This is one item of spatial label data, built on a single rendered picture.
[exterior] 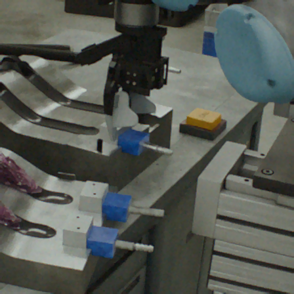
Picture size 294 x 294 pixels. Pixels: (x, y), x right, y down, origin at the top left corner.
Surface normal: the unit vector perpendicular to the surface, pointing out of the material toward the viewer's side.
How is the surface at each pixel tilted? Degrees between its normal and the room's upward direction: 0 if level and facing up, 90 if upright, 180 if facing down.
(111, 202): 0
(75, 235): 90
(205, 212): 90
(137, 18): 90
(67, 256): 0
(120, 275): 90
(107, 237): 0
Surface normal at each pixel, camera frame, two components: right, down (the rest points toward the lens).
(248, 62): -0.88, 0.25
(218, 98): 0.07, -0.90
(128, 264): 0.89, 0.25
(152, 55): -0.44, 0.36
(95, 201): -0.16, 0.41
